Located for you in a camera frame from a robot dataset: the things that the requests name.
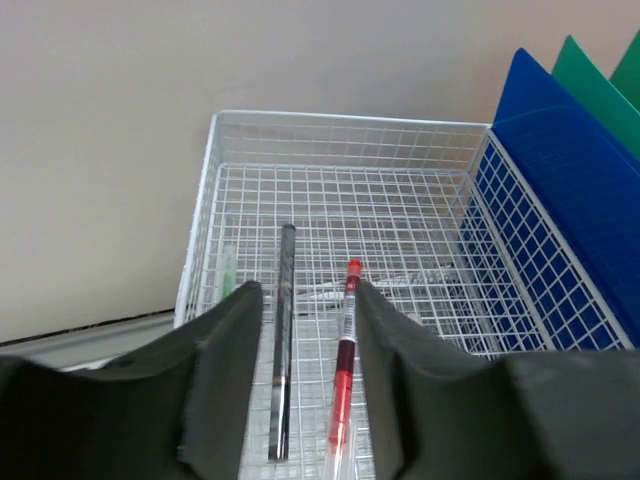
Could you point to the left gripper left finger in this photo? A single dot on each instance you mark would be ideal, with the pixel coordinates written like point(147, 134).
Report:
point(175, 408)

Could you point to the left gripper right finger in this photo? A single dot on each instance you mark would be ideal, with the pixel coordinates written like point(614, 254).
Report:
point(438, 412)

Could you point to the red gel pen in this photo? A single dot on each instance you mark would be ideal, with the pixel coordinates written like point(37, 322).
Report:
point(338, 459)

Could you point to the white green pen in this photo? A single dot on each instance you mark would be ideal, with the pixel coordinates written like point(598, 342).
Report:
point(228, 281)

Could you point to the green folder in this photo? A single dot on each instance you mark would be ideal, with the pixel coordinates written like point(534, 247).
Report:
point(613, 102)

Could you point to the blue folder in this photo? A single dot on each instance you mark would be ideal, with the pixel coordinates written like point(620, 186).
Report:
point(552, 224)

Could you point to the white wire desk organizer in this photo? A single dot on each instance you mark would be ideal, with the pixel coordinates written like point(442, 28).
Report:
point(391, 193)

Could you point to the black red pen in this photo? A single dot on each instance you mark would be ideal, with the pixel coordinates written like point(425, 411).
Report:
point(279, 426)

